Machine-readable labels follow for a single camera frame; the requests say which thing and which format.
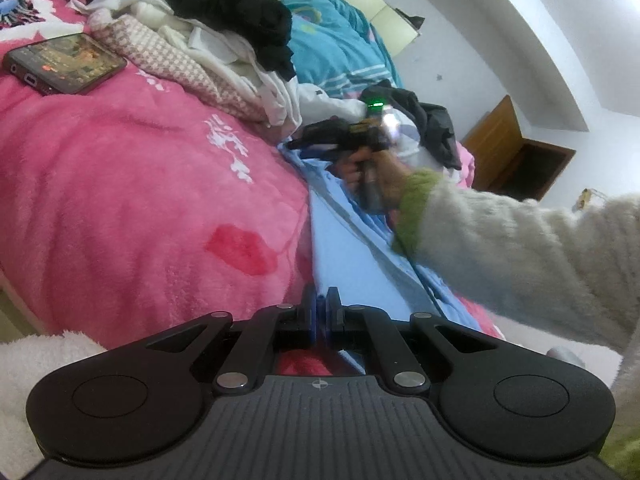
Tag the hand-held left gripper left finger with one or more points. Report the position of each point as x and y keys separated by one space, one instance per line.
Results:
x=310 y=312

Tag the pale yellow wardrobe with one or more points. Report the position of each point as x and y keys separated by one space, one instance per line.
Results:
x=370 y=0

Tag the pink checked cloth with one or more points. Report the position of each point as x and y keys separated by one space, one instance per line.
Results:
x=165 y=55

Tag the black smartphone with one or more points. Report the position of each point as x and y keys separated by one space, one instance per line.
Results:
x=65 y=60

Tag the white fluffy robe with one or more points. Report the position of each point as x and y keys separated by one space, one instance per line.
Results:
x=30 y=375

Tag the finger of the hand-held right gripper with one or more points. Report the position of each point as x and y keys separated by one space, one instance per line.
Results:
x=302 y=143

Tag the black garment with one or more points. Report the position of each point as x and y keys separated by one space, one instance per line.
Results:
x=230 y=10

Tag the pink floral blanket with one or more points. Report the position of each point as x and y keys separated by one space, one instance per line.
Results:
x=125 y=185

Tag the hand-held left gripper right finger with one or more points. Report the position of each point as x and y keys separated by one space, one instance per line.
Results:
x=331 y=312

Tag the person's right hand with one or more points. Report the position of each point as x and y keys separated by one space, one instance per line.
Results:
x=395 y=180

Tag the wooden door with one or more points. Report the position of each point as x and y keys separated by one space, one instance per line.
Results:
x=495 y=135

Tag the teal striped garment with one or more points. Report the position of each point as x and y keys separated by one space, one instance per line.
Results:
x=330 y=45

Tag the light blue shirt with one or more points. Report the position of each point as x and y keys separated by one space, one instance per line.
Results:
x=340 y=240

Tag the white garment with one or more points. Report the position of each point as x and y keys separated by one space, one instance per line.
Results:
x=225 y=45

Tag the dark grey garment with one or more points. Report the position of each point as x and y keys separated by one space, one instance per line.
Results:
x=435 y=125

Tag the pink patchwork quilt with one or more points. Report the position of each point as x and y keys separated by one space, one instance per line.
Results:
x=325 y=105

